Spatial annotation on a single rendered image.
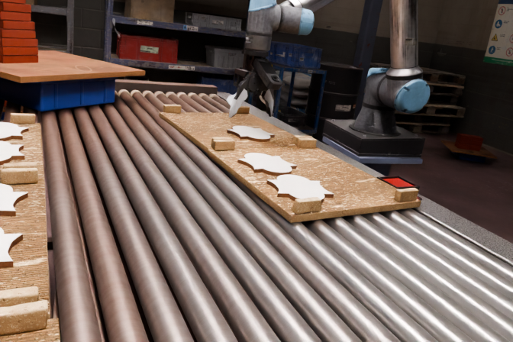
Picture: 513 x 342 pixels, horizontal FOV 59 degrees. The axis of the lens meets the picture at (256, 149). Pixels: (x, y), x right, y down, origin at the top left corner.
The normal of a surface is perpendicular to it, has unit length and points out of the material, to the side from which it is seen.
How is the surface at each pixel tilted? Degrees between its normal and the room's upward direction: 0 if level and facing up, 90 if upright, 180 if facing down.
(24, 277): 0
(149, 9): 86
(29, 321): 88
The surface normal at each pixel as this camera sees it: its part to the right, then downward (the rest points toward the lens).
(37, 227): 0.13, -0.95
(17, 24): 0.88, 0.24
